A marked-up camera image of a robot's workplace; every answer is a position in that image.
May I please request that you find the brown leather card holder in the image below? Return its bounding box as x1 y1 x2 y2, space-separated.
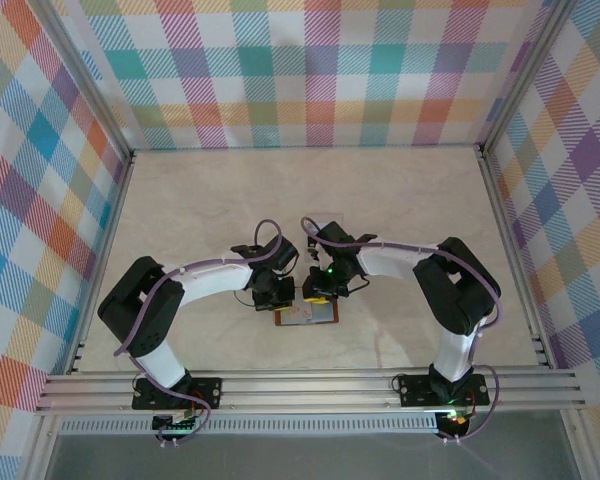
274 298 341 327

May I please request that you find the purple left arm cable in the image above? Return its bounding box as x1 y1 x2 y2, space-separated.
113 218 300 447

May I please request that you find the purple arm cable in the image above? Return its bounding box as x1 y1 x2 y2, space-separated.
300 215 505 444
113 218 300 447

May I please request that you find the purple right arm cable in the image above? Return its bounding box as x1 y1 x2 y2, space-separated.
300 215 505 444

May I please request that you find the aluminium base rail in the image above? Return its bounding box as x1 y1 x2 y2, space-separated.
34 367 589 417

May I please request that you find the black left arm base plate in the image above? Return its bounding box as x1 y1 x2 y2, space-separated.
131 375 224 412

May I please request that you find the slotted grey cable duct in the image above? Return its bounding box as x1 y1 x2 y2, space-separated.
58 417 440 437

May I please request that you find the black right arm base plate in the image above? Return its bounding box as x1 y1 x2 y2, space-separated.
396 372 492 408

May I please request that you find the aluminium side rail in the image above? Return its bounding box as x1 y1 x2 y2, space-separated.
65 148 137 376
473 143 552 370

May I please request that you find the aluminium upright post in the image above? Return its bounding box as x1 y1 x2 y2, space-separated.
28 0 134 157
481 0 577 151

